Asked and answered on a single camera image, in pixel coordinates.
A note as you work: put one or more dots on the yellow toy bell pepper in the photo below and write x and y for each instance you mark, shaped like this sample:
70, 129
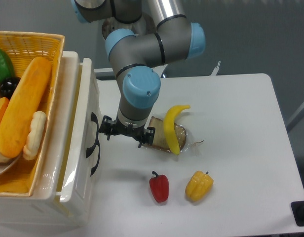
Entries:
198, 186

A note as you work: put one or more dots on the yellow wicker basket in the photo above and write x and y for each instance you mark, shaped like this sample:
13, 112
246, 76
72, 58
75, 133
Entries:
22, 47

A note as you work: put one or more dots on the wrapped bread slice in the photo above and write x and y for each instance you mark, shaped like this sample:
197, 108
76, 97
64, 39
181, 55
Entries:
159, 142

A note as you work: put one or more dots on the white drawer cabinet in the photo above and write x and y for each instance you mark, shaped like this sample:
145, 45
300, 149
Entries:
44, 206

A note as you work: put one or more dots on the black toy fruit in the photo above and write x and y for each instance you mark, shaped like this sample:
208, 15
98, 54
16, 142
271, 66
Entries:
8, 86

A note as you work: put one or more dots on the orange baguette loaf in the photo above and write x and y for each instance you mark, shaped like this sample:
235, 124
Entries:
15, 124

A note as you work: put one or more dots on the red toy bell pepper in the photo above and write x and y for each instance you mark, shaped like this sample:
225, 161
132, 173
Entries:
159, 186

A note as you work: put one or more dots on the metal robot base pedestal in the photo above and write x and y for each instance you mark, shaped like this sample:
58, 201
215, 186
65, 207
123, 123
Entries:
107, 27

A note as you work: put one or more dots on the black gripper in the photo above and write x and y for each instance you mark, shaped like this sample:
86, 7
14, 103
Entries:
140, 134

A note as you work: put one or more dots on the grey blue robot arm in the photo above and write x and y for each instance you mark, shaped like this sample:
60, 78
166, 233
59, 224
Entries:
133, 56

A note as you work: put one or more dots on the green toy vegetable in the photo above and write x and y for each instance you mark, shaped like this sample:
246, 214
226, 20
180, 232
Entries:
6, 66

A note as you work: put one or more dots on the yellow toy banana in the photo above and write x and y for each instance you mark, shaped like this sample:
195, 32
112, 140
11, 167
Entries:
175, 136

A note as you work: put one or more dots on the white drawer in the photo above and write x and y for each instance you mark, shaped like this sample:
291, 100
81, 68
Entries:
85, 130
86, 178

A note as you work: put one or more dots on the small white braided bread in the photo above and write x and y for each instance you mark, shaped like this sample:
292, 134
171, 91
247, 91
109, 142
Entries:
34, 137

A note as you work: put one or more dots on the lower white drawer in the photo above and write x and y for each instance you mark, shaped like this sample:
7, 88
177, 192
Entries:
86, 178

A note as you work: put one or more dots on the black device at table edge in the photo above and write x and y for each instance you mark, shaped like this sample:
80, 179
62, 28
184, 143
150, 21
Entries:
298, 212

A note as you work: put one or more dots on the white top drawer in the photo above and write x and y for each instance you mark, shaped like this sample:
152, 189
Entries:
85, 130

